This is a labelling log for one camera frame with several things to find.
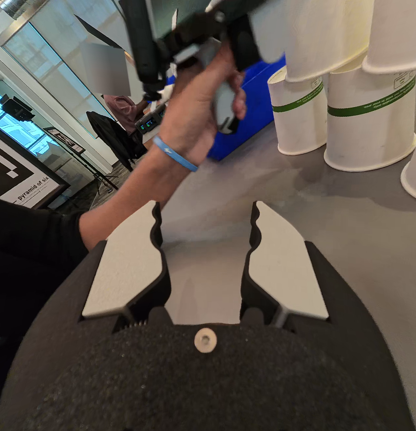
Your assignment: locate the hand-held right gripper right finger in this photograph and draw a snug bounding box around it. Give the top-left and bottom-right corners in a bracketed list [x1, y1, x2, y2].
[241, 201, 330, 327]

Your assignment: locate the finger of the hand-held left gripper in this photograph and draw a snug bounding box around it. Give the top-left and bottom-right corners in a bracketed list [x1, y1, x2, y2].
[249, 0, 287, 65]

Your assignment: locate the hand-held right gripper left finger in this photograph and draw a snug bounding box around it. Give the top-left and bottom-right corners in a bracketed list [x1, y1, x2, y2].
[81, 201, 171, 326]

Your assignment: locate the white paper cup green band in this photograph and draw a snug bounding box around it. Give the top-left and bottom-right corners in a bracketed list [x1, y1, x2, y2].
[401, 130, 416, 202]
[361, 0, 416, 75]
[284, 0, 375, 83]
[323, 64, 416, 172]
[267, 66, 328, 156]

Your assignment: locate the blue plastic bin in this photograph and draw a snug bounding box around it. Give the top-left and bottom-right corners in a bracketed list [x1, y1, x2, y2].
[207, 55, 287, 161]

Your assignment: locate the person's left forearm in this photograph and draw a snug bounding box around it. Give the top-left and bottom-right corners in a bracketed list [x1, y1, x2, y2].
[0, 148, 197, 266]

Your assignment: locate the person's left hand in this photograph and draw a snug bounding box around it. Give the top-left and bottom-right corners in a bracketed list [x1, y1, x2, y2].
[160, 45, 248, 165]

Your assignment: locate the black battery pack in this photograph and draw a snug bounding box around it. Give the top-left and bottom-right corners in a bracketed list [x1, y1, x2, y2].
[135, 114, 155, 135]
[150, 104, 167, 126]

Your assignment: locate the black angled panel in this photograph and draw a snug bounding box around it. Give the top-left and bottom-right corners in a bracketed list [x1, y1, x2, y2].
[73, 14, 124, 50]

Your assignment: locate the blue wristband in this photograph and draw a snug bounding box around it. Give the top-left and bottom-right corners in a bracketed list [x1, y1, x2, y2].
[152, 135, 199, 173]

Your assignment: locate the black jacket on chair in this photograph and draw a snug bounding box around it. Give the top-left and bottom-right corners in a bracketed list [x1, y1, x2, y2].
[86, 111, 149, 173]

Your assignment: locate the small sign on tripod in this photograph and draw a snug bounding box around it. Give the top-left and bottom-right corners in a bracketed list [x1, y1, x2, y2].
[44, 126, 119, 196]

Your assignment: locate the framed tag poster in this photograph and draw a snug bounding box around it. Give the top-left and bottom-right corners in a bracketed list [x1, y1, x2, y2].
[0, 135, 70, 210]

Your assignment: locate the black studio light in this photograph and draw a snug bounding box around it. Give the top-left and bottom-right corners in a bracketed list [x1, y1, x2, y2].
[0, 95, 36, 122]

